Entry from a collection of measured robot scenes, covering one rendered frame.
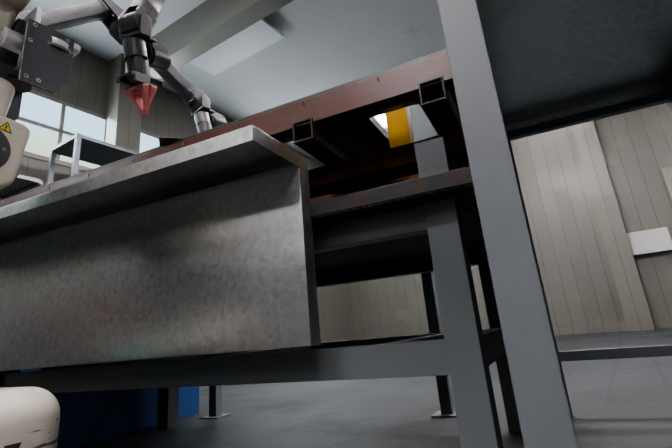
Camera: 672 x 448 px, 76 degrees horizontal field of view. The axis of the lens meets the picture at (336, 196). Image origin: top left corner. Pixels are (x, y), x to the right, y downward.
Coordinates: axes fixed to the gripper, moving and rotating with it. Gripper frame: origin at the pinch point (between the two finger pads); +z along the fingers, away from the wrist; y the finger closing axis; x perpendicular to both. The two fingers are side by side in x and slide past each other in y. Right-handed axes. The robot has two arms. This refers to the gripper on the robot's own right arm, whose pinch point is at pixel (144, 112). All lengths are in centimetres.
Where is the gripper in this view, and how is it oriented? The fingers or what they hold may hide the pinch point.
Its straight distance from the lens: 126.2
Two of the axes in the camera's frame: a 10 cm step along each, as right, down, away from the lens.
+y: -4.1, -0.2, -9.1
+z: 1.9, 9.8, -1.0
